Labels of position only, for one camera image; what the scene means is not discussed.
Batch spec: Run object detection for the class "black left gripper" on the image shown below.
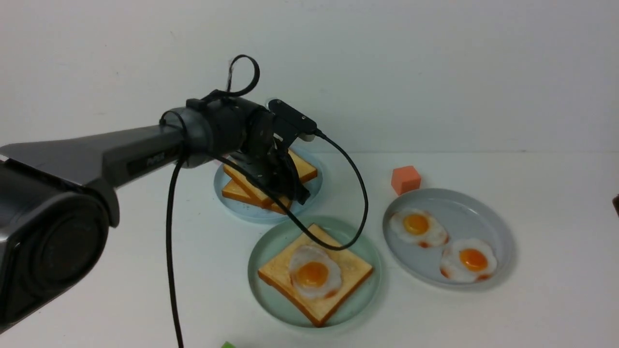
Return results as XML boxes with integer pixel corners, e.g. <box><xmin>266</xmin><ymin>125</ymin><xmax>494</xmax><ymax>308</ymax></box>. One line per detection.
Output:
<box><xmin>231</xmin><ymin>111</ymin><xmax>311</xmax><ymax>205</ymax></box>

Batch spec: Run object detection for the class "toast slice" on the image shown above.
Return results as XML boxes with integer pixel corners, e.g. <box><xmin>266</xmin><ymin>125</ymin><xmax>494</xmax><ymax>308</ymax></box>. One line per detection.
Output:
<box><xmin>258</xmin><ymin>234</ymin><xmax>373</xmax><ymax>328</ymax></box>
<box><xmin>221</xmin><ymin>180</ymin><xmax>286</xmax><ymax>215</ymax></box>
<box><xmin>223</xmin><ymin>150</ymin><xmax>319</xmax><ymax>205</ymax></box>

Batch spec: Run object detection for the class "fried egg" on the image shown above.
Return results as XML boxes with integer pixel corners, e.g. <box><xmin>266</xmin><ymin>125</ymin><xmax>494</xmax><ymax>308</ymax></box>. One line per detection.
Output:
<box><xmin>439</xmin><ymin>238</ymin><xmax>498</xmax><ymax>284</ymax></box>
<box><xmin>288</xmin><ymin>245</ymin><xmax>343</xmax><ymax>300</ymax></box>
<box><xmin>388</xmin><ymin>208</ymin><xmax>450</xmax><ymax>248</ymax></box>

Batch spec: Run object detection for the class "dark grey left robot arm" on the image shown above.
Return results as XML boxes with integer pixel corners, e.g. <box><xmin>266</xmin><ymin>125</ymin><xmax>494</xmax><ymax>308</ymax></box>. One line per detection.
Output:
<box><xmin>0</xmin><ymin>95</ymin><xmax>317</xmax><ymax>331</ymax></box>

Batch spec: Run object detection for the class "light blue bread plate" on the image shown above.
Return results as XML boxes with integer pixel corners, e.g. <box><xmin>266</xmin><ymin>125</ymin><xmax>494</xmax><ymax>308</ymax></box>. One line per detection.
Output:
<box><xmin>213</xmin><ymin>145</ymin><xmax>324</xmax><ymax>225</ymax></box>

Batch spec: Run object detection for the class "mint green centre plate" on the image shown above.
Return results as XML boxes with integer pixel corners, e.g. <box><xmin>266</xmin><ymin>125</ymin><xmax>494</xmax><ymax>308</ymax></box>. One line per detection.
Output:
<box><xmin>247</xmin><ymin>221</ymin><xmax>384</xmax><ymax>332</ymax></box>

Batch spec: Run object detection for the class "orange cube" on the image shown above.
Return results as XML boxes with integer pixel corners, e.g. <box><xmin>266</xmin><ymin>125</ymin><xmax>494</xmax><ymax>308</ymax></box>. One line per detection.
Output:
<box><xmin>391</xmin><ymin>165</ymin><xmax>422</xmax><ymax>196</ymax></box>

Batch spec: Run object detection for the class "grey egg plate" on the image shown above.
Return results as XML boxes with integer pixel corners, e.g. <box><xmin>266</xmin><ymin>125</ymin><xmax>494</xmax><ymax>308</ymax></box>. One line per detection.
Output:
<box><xmin>383</xmin><ymin>188</ymin><xmax>516</xmax><ymax>291</ymax></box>

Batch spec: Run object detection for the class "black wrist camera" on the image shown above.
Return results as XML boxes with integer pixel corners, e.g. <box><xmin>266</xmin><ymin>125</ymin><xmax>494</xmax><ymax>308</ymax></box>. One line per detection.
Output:
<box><xmin>266</xmin><ymin>99</ymin><xmax>318</xmax><ymax>147</ymax></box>

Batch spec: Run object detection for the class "black cable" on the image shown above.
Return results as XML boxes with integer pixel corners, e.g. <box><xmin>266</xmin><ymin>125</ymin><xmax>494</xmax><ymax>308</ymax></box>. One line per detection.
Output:
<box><xmin>164</xmin><ymin>55</ymin><xmax>369</xmax><ymax>348</ymax></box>

